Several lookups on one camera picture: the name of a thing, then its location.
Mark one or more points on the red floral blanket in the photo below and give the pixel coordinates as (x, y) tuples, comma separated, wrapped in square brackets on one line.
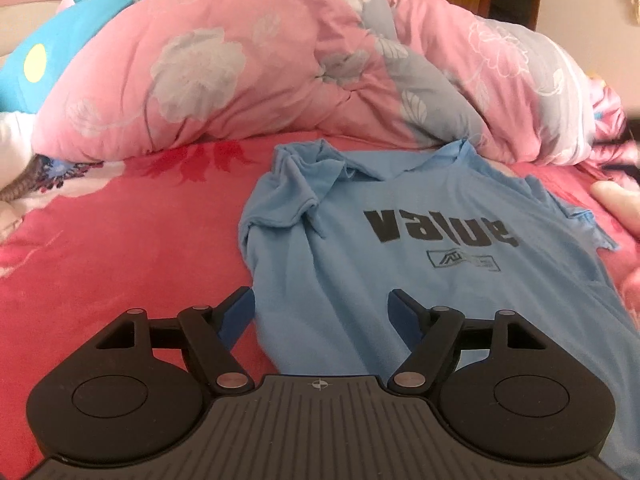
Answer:
[(125, 240)]

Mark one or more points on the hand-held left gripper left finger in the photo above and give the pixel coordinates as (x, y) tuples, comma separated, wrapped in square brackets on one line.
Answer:
[(237, 317)]

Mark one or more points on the pink cream headboard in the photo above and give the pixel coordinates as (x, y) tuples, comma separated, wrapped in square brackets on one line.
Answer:
[(25, 5)]

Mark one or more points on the blue cartoon pillow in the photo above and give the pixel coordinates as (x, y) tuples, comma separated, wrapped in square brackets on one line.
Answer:
[(70, 25)]

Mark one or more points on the bright pink printed quilt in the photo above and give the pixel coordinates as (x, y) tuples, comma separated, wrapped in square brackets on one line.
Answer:
[(607, 110)]

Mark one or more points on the light blue printed t-shirt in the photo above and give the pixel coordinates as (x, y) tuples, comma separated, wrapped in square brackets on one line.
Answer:
[(350, 280)]

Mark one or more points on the pile of pale clothes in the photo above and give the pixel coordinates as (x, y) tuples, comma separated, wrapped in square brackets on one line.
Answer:
[(15, 160)]

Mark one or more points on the white plush toy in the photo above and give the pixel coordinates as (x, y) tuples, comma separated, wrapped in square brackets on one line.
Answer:
[(617, 205)]

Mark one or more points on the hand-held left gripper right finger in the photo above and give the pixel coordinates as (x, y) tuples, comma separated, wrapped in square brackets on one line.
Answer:
[(402, 317)]

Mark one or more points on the pink grey floral quilt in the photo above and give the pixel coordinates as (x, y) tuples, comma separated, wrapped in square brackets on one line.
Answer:
[(240, 60)]

